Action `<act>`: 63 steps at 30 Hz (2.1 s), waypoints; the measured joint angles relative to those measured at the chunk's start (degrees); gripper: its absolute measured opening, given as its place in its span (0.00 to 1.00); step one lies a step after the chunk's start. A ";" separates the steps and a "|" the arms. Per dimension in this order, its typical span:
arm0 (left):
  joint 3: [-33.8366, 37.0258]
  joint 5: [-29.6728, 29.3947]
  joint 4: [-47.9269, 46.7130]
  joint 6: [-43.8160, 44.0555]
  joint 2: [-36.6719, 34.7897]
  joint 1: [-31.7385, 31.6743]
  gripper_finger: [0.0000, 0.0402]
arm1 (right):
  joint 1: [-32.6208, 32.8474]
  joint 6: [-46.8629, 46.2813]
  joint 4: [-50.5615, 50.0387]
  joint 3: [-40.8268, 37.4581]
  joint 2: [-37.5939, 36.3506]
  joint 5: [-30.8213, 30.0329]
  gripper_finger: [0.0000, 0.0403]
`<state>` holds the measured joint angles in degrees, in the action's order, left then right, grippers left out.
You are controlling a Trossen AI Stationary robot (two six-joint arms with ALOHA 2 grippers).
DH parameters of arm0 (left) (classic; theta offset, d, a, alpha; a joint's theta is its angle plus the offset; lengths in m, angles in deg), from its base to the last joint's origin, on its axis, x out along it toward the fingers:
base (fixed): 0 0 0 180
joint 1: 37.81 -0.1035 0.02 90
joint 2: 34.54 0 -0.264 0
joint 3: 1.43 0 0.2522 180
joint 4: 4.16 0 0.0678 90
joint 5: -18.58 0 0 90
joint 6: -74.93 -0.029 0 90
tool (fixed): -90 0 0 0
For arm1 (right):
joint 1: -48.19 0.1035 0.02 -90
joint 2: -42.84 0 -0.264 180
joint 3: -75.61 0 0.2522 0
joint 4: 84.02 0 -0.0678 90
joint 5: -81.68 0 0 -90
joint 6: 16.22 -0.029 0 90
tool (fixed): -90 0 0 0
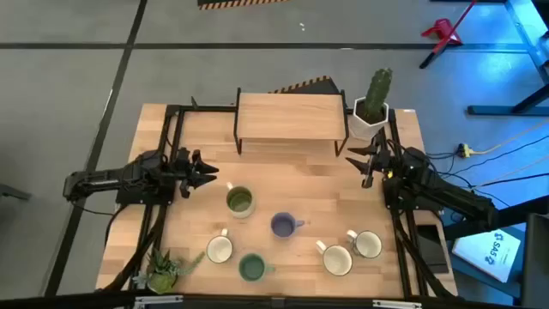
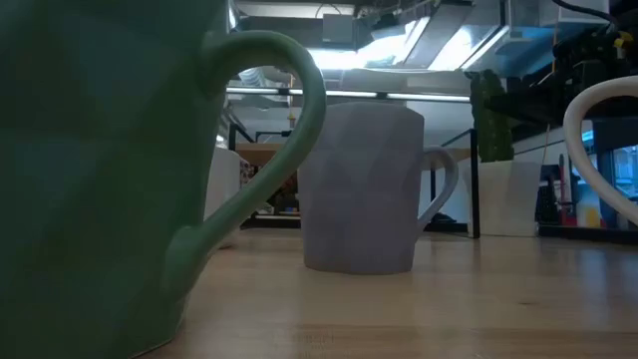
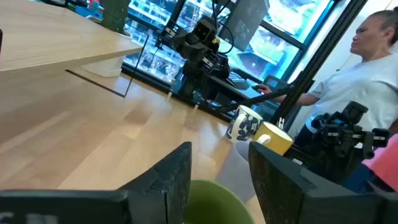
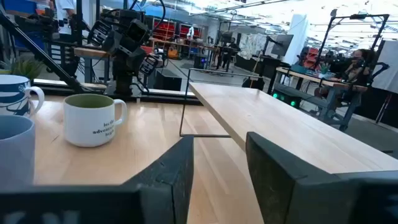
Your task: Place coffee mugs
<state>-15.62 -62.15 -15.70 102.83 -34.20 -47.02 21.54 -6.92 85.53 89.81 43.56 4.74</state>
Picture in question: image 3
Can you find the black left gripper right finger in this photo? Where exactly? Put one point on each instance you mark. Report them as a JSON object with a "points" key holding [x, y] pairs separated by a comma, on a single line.
{"points": [[295, 196]]}

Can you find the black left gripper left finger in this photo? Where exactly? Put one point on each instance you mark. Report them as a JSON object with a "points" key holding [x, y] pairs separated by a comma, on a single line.
{"points": [[93, 207]]}

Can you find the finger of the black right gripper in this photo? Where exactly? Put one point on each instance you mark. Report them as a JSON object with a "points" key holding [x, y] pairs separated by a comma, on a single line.
{"points": [[211, 63], [168, 35]]}

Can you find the white mug blue floral print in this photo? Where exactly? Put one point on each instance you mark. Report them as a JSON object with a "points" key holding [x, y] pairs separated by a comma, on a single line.
{"points": [[244, 127]]}

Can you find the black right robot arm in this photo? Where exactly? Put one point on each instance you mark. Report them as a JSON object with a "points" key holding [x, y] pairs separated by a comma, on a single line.
{"points": [[189, 82]]}

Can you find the black monitor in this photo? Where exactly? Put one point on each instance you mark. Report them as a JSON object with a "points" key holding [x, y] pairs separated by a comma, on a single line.
{"points": [[245, 21]]}

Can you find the dark green textured object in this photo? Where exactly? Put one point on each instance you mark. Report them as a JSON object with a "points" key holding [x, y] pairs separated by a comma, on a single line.
{"points": [[115, 15]]}

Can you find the pale grey mug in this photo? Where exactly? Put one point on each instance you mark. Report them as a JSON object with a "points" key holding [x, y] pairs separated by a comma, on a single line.
{"points": [[236, 174]]}

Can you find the clear acrylic panel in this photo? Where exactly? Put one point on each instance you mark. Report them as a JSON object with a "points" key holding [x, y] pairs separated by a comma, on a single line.
{"points": [[119, 77]]}

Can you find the small black screen device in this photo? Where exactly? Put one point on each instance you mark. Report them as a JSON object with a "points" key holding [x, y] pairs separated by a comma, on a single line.
{"points": [[275, 83]]}

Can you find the white plastic base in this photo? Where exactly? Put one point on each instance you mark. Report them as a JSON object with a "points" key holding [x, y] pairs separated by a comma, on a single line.
{"points": [[105, 67]]}

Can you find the green mug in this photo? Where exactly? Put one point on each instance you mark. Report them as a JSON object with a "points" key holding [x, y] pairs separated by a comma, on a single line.
{"points": [[214, 205]]}

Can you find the raised wooden shelf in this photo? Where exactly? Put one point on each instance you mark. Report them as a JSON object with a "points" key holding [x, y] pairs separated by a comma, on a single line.
{"points": [[56, 34]]}

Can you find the person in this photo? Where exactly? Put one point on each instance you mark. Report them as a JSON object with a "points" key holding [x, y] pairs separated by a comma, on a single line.
{"points": [[363, 87]]}

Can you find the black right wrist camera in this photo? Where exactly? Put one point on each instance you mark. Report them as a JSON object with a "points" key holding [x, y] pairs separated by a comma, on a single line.
{"points": [[203, 31]]}

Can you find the black metal frame bar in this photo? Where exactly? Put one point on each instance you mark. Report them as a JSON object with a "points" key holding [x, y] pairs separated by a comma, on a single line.
{"points": [[258, 99]]}

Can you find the black robot gripper with camera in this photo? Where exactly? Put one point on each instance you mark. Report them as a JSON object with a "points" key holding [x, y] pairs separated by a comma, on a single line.
{"points": [[342, 140]]}

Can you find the black metal frame post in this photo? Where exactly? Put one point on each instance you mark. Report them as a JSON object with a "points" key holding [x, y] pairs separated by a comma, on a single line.
{"points": [[320, 53]]}

